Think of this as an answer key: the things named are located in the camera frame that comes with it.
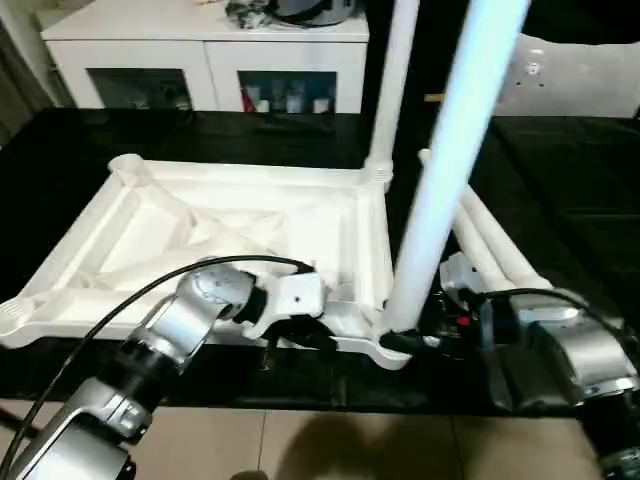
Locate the white plastic table leg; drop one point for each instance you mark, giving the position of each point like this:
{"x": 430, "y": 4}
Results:
{"x": 460, "y": 130}
{"x": 392, "y": 80}
{"x": 475, "y": 250}
{"x": 505, "y": 250}

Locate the white plastic table top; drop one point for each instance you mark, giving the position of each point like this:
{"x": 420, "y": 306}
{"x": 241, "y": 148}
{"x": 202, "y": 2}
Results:
{"x": 250, "y": 200}

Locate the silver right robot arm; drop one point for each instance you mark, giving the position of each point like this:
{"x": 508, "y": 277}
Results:
{"x": 580, "y": 350}

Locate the black cabinet with yellow label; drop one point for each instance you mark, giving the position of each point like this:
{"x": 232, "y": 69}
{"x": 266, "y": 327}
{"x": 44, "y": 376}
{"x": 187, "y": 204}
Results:
{"x": 435, "y": 50}

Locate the grey cushion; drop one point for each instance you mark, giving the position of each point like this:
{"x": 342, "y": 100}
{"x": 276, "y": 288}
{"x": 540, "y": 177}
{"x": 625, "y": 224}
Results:
{"x": 580, "y": 80}

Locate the black table mat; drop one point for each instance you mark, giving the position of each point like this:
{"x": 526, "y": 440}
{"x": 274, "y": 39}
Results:
{"x": 60, "y": 170}

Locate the white glass-door cabinet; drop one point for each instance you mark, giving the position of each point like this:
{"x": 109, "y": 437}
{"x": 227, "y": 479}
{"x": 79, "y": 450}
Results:
{"x": 180, "y": 60}

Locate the grey curtain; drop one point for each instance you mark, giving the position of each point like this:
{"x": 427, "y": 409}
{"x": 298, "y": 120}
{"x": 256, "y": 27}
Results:
{"x": 15, "y": 80}

